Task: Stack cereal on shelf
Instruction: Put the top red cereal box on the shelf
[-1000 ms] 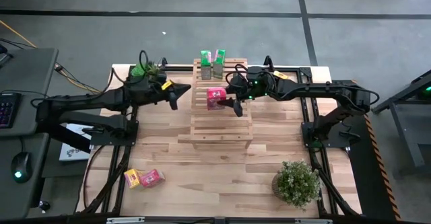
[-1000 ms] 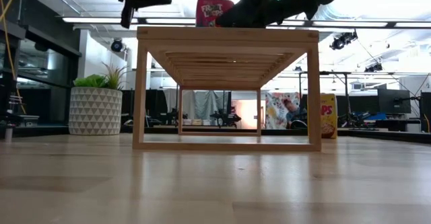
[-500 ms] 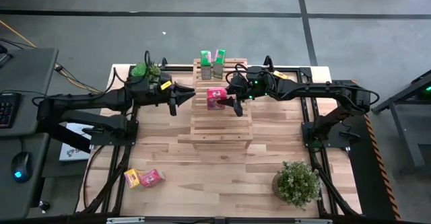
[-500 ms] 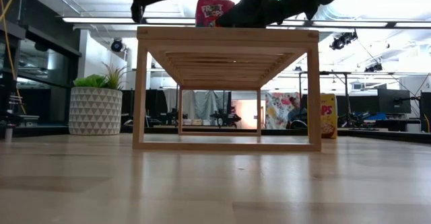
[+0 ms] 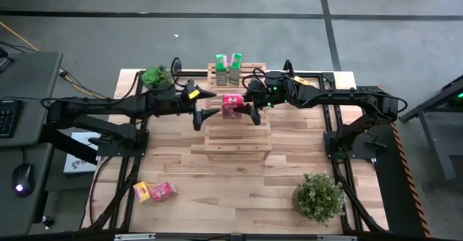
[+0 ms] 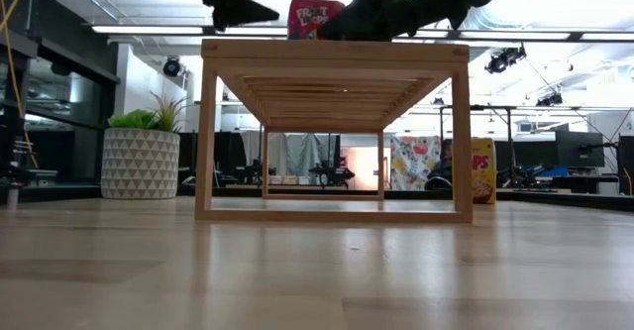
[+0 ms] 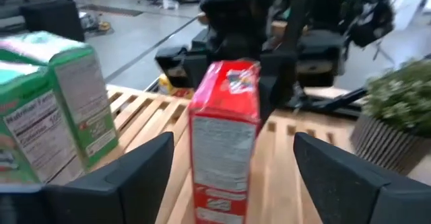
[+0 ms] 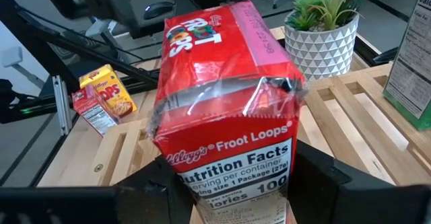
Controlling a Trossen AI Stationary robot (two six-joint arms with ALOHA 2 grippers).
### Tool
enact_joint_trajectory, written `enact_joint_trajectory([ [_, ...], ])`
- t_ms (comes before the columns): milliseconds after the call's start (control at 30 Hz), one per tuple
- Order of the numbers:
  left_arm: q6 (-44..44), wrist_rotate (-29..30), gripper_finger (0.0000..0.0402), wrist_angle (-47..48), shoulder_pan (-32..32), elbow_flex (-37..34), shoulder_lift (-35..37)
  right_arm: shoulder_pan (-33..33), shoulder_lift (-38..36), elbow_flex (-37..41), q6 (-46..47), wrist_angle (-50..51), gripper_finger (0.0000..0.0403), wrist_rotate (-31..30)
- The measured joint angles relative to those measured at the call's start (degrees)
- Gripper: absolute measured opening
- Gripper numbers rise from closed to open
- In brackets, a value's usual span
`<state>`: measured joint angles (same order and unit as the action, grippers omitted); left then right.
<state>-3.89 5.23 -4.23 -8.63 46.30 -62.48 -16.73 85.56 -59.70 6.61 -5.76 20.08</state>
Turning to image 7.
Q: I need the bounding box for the bushy plant in ribbed pot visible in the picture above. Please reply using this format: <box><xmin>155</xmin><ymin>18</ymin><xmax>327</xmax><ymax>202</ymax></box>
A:
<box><xmin>350</xmin><ymin>58</ymin><xmax>431</xmax><ymax>176</ymax></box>

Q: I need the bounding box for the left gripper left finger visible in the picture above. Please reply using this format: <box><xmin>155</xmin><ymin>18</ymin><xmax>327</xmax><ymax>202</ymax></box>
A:
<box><xmin>0</xmin><ymin>132</ymin><xmax>175</xmax><ymax>224</ymax></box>

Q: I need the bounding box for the wooden slatted shelf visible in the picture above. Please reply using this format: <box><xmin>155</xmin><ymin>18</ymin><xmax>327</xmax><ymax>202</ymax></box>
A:
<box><xmin>50</xmin><ymin>84</ymin><xmax>371</xmax><ymax>224</ymax></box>

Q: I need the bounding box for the yellow cereal box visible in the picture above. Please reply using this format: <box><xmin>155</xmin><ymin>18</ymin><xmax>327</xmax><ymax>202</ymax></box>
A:
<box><xmin>158</xmin><ymin>74</ymin><xmax>176</xmax><ymax>96</ymax></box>

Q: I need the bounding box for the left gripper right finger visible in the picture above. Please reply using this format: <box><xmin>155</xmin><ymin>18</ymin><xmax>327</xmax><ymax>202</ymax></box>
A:
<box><xmin>293</xmin><ymin>132</ymin><xmax>431</xmax><ymax>224</ymax></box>

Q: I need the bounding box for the person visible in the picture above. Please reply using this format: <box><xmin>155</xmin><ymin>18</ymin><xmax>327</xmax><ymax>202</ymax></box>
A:
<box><xmin>296</xmin><ymin>0</ymin><xmax>397</xmax><ymax>48</ymax></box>

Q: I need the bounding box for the green Apple Jacks box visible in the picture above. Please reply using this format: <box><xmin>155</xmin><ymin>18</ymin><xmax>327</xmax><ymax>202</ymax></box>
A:
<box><xmin>0</xmin><ymin>31</ymin><xmax>119</xmax><ymax>170</ymax></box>
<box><xmin>0</xmin><ymin>61</ymin><xmax>85</xmax><ymax>185</ymax></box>

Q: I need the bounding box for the black equipment case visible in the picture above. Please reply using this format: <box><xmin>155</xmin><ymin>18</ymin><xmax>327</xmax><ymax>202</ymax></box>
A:
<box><xmin>20</xmin><ymin>0</ymin><xmax>86</xmax><ymax>43</ymax></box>

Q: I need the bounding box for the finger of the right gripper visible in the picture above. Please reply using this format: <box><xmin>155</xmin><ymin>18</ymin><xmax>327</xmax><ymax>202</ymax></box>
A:
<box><xmin>259</xmin><ymin>52</ymin><xmax>299</xmax><ymax>122</ymax></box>

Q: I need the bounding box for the yellow cable pile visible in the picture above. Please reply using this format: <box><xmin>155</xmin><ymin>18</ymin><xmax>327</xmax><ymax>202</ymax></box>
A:
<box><xmin>80</xmin><ymin>11</ymin><xmax>114</xmax><ymax>36</ymax></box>

